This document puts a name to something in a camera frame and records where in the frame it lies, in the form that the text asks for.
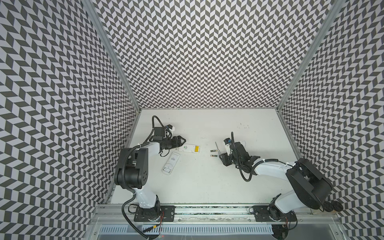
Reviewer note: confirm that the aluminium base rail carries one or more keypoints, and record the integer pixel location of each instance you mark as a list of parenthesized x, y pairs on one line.
[(213, 214)]

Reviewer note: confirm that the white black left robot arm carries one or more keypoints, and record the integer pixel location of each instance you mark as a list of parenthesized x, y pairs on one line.
[(132, 170)]

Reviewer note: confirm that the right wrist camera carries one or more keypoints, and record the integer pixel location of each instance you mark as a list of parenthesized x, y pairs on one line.
[(228, 145)]

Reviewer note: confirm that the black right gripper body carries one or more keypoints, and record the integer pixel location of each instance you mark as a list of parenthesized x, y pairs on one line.
[(227, 157)]

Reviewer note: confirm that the clear handle screwdriver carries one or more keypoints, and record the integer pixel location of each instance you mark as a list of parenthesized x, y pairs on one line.
[(218, 149)]

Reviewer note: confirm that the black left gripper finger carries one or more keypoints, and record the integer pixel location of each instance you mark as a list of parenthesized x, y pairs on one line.
[(179, 141), (176, 145)]

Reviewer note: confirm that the white remote green buttons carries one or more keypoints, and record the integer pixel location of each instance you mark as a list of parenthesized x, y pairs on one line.
[(189, 148)]

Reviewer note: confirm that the aluminium corner post left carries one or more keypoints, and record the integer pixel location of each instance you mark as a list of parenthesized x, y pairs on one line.
[(94, 18)]

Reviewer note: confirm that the black round knob pair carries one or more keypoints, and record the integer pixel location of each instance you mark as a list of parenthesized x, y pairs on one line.
[(330, 206)]

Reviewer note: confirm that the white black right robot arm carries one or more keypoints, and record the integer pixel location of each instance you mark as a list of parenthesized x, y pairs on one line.
[(310, 188)]

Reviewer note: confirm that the aluminium corner post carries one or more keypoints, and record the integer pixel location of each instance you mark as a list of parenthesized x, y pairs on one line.
[(323, 30), (94, 18)]

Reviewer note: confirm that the aluminium corner post right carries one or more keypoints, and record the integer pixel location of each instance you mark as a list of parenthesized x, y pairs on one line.
[(323, 30)]

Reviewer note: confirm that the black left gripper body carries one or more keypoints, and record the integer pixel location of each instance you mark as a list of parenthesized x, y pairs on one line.
[(168, 142)]

